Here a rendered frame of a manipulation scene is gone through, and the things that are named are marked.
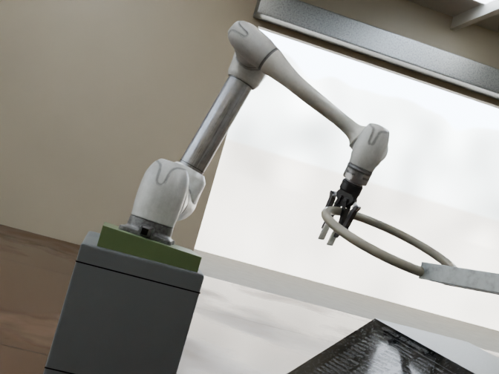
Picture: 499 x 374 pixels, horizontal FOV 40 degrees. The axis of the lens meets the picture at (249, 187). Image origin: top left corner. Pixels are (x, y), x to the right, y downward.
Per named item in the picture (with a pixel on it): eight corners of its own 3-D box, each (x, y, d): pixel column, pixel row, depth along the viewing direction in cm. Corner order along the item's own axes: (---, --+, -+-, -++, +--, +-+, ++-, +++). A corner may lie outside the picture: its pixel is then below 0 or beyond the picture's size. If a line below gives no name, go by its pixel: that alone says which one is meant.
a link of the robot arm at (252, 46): (281, 41, 237) (282, 53, 250) (243, 7, 239) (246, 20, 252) (254, 67, 236) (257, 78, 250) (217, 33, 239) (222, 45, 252)
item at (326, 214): (488, 296, 218) (493, 288, 217) (377, 268, 192) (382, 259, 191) (396, 231, 258) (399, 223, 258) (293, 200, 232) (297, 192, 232)
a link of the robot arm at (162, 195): (124, 212, 229) (145, 150, 231) (137, 215, 247) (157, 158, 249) (169, 227, 227) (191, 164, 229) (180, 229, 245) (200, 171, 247)
